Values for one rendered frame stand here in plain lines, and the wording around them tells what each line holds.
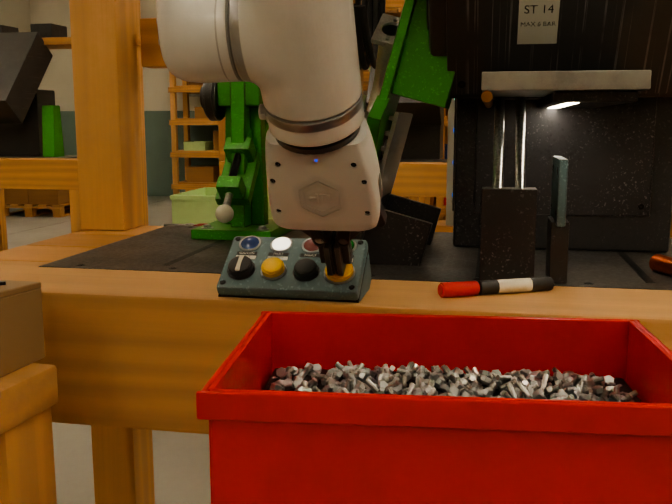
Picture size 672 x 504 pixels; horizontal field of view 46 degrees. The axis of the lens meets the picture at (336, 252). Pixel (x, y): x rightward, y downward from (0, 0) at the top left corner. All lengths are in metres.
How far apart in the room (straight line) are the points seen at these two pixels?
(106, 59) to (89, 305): 0.73
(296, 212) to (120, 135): 0.83
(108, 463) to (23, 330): 0.90
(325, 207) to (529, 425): 0.32
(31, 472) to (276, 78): 0.44
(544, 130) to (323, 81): 0.59
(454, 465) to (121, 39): 1.20
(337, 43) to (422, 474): 0.32
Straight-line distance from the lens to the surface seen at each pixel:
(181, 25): 0.64
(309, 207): 0.73
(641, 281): 0.98
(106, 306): 0.89
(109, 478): 1.70
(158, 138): 12.16
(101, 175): 1.55
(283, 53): 0.62
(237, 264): 0.84
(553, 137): 1.17
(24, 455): 0.81
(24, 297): 0.81
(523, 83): 0.83
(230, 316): 0.84
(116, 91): 1.53
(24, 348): 0.82
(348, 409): 0.48
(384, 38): 1.09
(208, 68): 0.65
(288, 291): 0.82
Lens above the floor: 1.08
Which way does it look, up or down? 9 degrees down
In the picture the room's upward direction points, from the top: straight up
